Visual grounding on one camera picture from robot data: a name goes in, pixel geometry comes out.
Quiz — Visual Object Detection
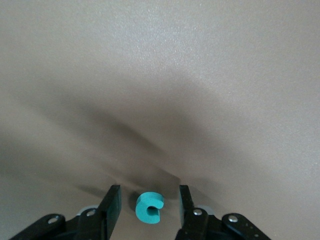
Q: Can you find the brown table cover sheet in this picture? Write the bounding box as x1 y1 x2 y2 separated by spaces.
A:
0 0 320 240

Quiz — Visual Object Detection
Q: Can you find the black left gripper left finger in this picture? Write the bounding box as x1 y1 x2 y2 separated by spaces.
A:
8 184 123 240

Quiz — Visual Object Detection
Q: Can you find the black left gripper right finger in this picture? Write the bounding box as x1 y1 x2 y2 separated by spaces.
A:
174 184 272 240

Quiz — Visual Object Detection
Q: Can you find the teal foam letter c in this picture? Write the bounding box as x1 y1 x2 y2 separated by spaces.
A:
134 191 165 225

